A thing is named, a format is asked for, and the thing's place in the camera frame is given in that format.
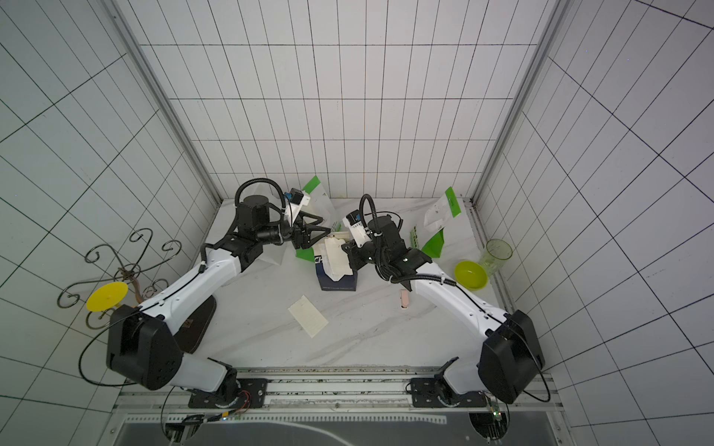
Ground lime green bowl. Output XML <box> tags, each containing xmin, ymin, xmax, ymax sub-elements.
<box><xmin>455</xmin><ymin>260</ymin><xmax>489</xmax><ymax>291</ymax></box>

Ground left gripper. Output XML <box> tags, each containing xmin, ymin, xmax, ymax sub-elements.
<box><xmin>259</xmin><ymin>212</ymin><xmax>332</xmax><ymax>250</ymax></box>

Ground navy blue beige bag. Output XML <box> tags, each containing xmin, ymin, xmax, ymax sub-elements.
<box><xmin>313</xmin><ymin>236</ymin><xmax>357</xmax><ymax>292</ymax></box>

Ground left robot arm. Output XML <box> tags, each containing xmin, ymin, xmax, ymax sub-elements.
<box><xmin>106</xmin><ymin>178</ymin><xmax>330</xmax><ymax>405</ymax></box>

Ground aluminium mounting rail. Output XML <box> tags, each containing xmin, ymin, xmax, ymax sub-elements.
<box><xmin>113</xmin><ymin>367</ymin><xmax>562</xmax><ymax>416</ymax></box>

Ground yellow plastic goblet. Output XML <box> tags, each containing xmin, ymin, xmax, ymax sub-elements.
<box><xmin>86</xmin><ymin>282</ymin><xmax>128</xmax><ymax>312</ymax></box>

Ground green white bag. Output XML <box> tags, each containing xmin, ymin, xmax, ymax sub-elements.
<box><xmin>409</xmin><ymin>187</ymin><xmax>462</xmax><ymax>258</ymax></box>
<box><xmin>296</xmin><ymin>176</ymin><xmax>340</xmax><ymax>262</ymax></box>

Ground clear green plastic cup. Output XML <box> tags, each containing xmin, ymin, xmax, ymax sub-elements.
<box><xmin>479</xmin><ymin>239</ymin><xmax>513</xmax><ymax>276</ymax></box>

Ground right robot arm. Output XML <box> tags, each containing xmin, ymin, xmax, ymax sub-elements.
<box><xmin>342</xmin><ymin>194</ymin><xmax>545</xmax><ymax>407</ymax></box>

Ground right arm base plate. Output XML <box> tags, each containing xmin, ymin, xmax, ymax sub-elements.
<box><xmin>405</xmin><ymin>377</ymin><xmax>487</xmax><ymax>409</ymax></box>

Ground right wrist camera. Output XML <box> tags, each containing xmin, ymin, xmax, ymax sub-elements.
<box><xmin>342</xmin><ymin>210</ymin><xmax>371</xmax><ymax>248</ymax></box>

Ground cream receipt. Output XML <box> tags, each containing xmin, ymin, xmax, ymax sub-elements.
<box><xmin>288</xmin><ymin>295</ymin><xmax>328</xmax><ymax>338</ymax></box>
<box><xmin>323</xmin><ymin>237</ymin><xmax>353</xmax><ymax>282</ymax></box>

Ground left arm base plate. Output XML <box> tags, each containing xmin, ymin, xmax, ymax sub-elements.
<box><xmin>188</xmin><ymin>378</ymin><xmax>269</xmax><ymax>411</ymax></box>

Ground black wire scroll stand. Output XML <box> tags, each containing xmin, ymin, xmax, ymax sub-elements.
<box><xmin>54</xmin><ymin>226</ymin><xmax>187</xmax><ymax>335</ymax></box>

